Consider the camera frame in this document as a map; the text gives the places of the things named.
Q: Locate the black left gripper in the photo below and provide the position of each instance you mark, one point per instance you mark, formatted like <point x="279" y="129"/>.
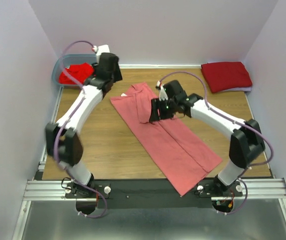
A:
<point x="118" y="75"/>

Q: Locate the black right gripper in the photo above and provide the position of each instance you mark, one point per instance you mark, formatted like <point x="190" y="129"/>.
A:
<point x="155" y="105"/>

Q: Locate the pink t-shirt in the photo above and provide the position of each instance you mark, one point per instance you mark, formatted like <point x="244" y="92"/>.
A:
<point x="180" y="155"/>

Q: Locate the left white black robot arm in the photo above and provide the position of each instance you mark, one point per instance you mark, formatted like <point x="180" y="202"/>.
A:
<point x="62" y="137"/>

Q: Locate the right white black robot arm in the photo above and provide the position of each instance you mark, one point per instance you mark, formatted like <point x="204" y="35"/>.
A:
<point x="246" y="141"/>

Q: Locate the bright red crumpled t-shirts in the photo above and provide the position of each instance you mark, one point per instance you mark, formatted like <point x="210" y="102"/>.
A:
<point x="80" y="72"/>

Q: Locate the dark red folded t-shirt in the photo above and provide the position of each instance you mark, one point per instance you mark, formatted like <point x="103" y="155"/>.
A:
<point x="226" y="76"/>

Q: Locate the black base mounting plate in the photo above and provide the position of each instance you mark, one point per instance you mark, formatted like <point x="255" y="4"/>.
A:
<point x="149" y="194"/>

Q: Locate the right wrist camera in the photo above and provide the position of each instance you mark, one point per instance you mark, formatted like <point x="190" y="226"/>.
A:
<point x="162" y="92"/>

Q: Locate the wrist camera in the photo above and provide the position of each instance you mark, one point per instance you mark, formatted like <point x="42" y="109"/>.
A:
<point x="98" y="50"/>
<point x="162" y="92"/>

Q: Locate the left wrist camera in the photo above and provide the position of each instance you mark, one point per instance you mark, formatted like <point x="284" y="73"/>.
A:
<point x="98" y="50"/>

